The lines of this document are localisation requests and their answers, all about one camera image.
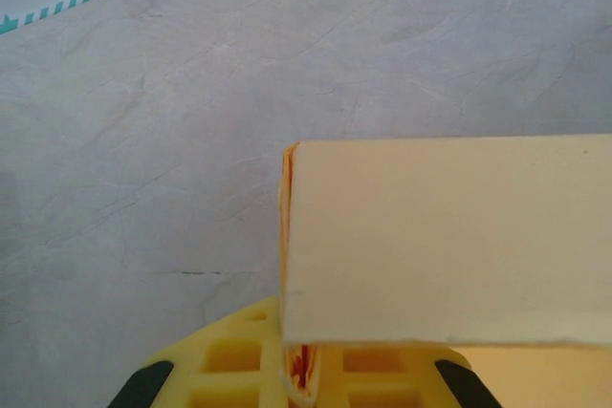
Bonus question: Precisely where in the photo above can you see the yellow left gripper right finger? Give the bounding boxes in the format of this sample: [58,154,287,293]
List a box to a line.
[315,344,468,408]

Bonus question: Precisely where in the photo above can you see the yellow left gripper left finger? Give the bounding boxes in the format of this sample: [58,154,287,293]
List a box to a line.
[142,295,291,408]

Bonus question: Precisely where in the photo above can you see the yellow paper box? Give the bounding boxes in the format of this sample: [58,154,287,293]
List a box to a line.
[276,134,612,408]

